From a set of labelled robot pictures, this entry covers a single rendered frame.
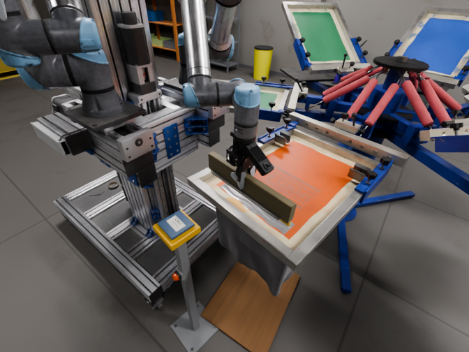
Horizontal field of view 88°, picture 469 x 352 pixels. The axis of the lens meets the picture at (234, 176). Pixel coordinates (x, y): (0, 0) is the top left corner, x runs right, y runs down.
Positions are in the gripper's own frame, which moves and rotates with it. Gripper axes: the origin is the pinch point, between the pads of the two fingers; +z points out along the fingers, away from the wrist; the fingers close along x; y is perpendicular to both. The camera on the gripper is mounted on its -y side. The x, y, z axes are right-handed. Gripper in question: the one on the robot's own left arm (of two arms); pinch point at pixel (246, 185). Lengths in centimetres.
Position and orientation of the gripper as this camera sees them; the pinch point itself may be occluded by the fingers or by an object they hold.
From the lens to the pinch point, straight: 88.9
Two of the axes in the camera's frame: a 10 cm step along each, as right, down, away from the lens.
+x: -7.2, 4.2, -5.5
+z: -0.3, 7.8, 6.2
